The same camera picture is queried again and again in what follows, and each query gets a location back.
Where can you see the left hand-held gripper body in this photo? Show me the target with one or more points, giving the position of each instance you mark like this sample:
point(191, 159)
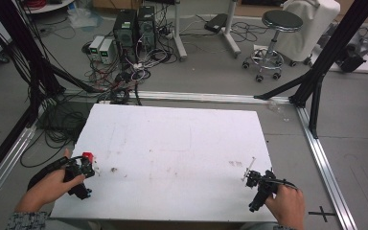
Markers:
point(76, 185)

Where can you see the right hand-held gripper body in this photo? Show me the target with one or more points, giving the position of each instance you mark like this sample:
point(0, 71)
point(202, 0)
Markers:
point(262, 195)

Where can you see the thin white stick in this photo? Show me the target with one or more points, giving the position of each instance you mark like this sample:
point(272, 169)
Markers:
point(249, 168)

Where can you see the small red block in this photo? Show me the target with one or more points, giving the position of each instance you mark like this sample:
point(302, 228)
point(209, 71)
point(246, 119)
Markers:
point(88, 156)

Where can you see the person's right hand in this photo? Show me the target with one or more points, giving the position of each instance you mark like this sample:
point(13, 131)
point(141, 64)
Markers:
point(286, 206)

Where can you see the person's left hand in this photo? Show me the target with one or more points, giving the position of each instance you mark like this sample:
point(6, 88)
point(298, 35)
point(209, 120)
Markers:
point(49, 188)

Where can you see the small brown crumb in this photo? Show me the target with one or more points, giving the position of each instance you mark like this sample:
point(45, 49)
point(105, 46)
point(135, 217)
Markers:
point(113, 169)

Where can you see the black tape cross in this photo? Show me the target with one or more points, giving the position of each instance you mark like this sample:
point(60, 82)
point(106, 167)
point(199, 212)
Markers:
point(322, 213)

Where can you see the white power supply unit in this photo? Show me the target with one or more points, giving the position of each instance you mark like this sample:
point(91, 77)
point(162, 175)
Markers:
point(95, 47)
point(106, 51)

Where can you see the black computer tower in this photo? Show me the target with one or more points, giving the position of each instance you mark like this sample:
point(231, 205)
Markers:
point(147, 27)
point(125, 32)

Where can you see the black machine on white board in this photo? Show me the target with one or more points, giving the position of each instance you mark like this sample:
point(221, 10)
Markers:
point(354, 54)

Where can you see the white table leg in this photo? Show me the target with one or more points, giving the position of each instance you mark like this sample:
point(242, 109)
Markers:
point(179, 35)
point(231, 32)

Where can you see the clear plastic bag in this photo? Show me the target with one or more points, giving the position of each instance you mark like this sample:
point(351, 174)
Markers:
point(83, 16)

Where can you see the white cloth-covered chair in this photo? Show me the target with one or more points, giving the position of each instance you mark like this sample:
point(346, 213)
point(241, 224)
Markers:
point(313, 28)

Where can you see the round black chrome stool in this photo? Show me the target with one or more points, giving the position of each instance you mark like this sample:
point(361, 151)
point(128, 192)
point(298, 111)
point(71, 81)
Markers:
point(281, 22)

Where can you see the flat black box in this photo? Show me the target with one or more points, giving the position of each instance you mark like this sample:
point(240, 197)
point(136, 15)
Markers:
point(215, 23)

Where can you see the round white table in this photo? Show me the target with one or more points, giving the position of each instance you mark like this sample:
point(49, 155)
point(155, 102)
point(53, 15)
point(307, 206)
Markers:
point(52, 6)

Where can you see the aluminium floor rail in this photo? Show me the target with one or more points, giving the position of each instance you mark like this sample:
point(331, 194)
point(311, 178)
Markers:
point(327, 169)
point(204, 96)
point(3, 166)

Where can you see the black frame strut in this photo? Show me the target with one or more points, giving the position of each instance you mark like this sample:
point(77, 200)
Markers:
point(315, 108)

